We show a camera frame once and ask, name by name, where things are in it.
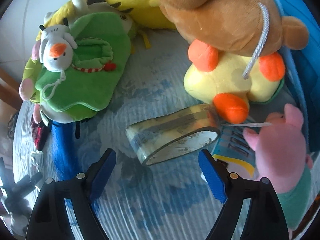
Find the dark red printed pouch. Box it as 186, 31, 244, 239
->
30, 117, 52, 151

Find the pig plush teal shirt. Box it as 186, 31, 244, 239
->
242, 103, 313, 235

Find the blue printed booklet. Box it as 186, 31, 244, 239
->
212, 126, 255, 179

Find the light blue bed sheet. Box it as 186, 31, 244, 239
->
12, 27, 301, 240

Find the pink pig green clover shirt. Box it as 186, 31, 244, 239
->
19, 40, 42, 124

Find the small white bird plush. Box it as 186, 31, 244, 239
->
39, 24, 78, 72

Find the blue crate lid flap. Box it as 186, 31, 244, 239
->
274, 0, 319, 152

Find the green frog plush pouch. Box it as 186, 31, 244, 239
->
35, 11, 131, 124

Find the brown bear on yellow duck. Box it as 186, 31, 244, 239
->
159, 0, 309, 124

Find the yellow banana dog plush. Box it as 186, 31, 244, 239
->
43, 0, 105, 28

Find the yellow pikachu plush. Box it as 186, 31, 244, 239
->
106, 0, 176, 30

